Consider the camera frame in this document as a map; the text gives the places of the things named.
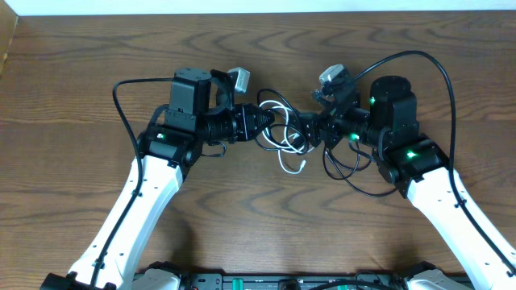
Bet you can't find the white cable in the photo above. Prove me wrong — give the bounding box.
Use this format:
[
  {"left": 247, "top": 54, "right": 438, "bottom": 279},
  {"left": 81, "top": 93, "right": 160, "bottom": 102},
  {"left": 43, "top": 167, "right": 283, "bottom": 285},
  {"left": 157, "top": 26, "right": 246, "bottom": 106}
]
[{"left": 257, "top": 100, "right": 315, "bottom": 176}]

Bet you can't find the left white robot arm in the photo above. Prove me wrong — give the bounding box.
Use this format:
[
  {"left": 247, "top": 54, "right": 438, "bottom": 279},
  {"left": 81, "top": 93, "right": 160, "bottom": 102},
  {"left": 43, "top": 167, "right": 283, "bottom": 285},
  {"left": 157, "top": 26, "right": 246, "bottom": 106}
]
[{"left": 41, "top": 67, "right": 274, "bottom": 289}]

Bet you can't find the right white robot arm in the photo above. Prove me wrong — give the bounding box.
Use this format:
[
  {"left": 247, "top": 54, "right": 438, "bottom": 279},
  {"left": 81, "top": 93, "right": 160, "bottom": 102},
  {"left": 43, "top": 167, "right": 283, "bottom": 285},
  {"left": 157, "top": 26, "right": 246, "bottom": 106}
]
[{"left": 302, "top": 76, "right": 515, "bottom": 289}]

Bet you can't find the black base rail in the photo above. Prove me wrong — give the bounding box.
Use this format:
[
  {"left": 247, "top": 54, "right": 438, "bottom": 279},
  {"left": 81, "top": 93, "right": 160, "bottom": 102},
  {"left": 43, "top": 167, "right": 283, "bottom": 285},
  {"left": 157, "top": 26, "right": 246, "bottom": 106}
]
[{"left": 132, "top": 263, "right": 476, "bottom": 290}]

